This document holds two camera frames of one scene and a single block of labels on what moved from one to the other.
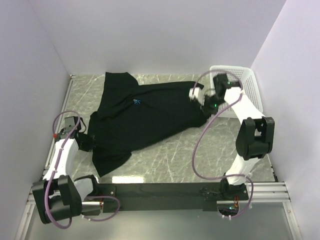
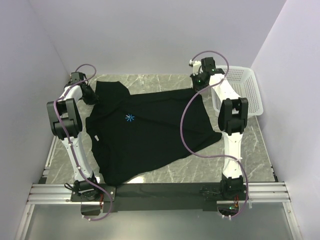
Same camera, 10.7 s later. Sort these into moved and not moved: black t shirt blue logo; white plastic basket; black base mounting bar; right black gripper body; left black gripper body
Moved: right black gripper body; left black gripper body; black t shirt blue logo
Not moved: white plastic basket; black base mounting bar
